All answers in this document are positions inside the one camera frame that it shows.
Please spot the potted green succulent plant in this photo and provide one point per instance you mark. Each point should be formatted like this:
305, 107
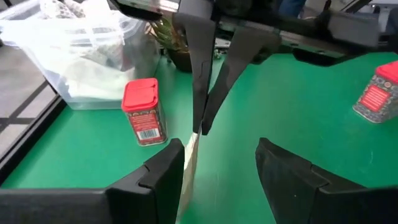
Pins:
177, 59

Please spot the clear plastic storage container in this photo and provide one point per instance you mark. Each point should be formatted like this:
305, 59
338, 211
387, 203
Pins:
93, 90

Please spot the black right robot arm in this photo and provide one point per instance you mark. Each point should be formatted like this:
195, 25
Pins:
342, 31

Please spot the person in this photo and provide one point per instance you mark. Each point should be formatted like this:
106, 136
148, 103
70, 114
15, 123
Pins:
292, 7

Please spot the grey white cloth pile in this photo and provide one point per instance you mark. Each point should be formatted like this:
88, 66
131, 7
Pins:
59, 7

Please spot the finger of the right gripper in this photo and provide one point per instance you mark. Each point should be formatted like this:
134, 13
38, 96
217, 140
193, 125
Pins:
199, 62
236, 62

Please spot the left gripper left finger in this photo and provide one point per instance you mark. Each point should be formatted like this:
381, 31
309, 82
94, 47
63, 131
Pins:
93, 205

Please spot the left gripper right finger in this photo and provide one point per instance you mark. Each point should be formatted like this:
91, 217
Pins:
311, 199

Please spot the green table mat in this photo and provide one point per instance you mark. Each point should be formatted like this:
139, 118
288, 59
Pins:
280, 109

